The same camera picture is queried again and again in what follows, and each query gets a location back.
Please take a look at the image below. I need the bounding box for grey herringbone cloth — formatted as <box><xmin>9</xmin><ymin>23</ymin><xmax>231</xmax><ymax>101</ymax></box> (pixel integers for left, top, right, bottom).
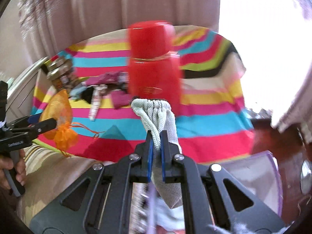
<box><xmin>130</xmin><ymin>98</ymin><xmax>184</xmax><ymax>209</ymax></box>

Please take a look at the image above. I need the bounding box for orange organza pouch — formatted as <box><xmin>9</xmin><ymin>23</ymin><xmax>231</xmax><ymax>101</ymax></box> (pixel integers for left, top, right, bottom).
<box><xmin>38</xmin><ymin>89</ymin><xmax>105</xmax><ymax>158</ymax></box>

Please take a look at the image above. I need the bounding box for light blue towel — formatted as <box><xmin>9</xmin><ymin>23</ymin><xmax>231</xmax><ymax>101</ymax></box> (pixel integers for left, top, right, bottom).
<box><xmin>155</xmin><ymin>197</ymin><xmax>185</xmax><ymax>231</ymax></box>

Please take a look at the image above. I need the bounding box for grey fleece cloth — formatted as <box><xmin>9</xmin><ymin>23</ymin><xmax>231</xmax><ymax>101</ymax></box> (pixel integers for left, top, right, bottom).
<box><xmin>69</xmin><ymin>83</ymin><xmax>88</xmax><ymax>101</ymax></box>

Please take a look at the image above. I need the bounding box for magenta fuzzy cloth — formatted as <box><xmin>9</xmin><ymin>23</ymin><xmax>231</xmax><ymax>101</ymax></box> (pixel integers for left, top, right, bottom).
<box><xmin>84</xmin><ymin>71</ymin><xmax>133</xmax><ymax>109</ymax></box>

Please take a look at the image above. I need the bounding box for black white checked cloth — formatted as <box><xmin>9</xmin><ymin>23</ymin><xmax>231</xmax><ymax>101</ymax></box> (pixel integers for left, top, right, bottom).
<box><xmin>129</xmin><ymin>183</ymin><xmax>149</xmax><ymax>234</ymax></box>

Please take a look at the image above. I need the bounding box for person left hand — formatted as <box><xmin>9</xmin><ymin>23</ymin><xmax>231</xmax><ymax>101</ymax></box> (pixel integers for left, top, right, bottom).
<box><xmin>0</xmin><ymin>150</ymin><xmax>27</xmax><ymax>190</ymax></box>

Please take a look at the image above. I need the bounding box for white carved cabinet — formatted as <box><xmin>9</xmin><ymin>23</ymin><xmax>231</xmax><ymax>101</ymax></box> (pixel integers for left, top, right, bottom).
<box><xmin>6</xmin><ymin>57</ymin><xmax>48</xmax><ymax>123</ymax></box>

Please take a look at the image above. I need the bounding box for glass jar gold lid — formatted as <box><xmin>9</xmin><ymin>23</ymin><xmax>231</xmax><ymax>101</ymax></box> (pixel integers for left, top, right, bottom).
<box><xmin>47</xmin><ymin>56</ymin><xmax>79</xmax><ymax>93</ymax></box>

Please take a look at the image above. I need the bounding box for red thermos flask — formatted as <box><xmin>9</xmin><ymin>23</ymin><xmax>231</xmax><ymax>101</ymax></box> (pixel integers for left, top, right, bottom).
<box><xmin>128</xmin><ymin>21</ymin><xmax>183</xmax><ymax>115</ymax></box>

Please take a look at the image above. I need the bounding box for floral patterned ribbon strip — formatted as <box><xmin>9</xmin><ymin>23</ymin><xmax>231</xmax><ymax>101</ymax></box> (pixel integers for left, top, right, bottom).
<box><xmin>88</xmin><ymin>84</ymin><xmax>107</xmax><ymax>121</ymax></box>

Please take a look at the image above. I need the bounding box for purple white storage box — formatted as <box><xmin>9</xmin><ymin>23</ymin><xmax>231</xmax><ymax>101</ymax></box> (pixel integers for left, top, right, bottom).
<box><xmin>221</xmin><ymin>151</ymin><xmax>283</xmax><ymax>216</ymax></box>

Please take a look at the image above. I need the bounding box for beige curtain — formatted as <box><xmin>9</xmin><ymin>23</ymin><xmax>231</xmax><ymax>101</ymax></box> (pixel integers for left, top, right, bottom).
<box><xmin>18</xmin><ymin>0</ymin><xmax>221</xmax><ymax>61</ymax></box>

